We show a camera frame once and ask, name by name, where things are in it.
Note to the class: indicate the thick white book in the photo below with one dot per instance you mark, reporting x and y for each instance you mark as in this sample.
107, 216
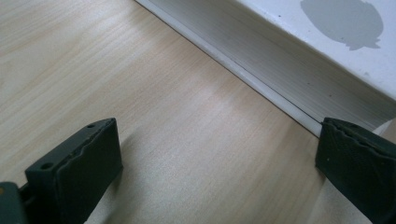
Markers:
299, 43

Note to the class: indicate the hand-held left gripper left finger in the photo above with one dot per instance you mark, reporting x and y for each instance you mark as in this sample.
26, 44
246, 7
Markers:
84, 174

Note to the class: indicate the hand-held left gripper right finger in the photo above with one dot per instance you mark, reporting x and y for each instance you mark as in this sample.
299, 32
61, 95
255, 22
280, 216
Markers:
361, 168

